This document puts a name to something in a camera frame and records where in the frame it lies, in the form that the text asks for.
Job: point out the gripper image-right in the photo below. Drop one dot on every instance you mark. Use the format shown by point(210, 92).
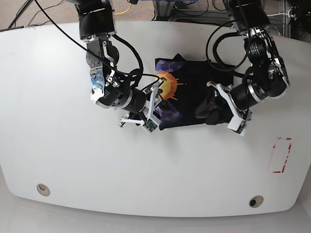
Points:
point(216, 110)

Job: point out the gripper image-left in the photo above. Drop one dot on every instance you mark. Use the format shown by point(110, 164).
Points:
point(141, 104)

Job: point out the black t-shirt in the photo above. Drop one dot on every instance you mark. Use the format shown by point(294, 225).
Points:
point(185, 88)

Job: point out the red tape rectangle marking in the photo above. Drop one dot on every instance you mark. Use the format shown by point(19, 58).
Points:
point(280, 154)

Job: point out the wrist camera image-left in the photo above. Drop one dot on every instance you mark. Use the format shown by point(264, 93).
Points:
point(150, 125)

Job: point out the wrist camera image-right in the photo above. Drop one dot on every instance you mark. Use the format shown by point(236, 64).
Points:
point(238, 125)

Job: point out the aluminium frame stand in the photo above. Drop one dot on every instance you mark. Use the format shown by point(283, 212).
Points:
point(213, 12)

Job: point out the right table cable grommet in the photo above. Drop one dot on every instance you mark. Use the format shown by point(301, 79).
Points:
point(256, 201)

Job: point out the table cable grommet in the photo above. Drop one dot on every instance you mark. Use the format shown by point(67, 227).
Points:
point(256, 201)
point(43, 190)

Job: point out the left table cable grommet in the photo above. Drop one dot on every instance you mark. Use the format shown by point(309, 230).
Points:
point(43, 190)

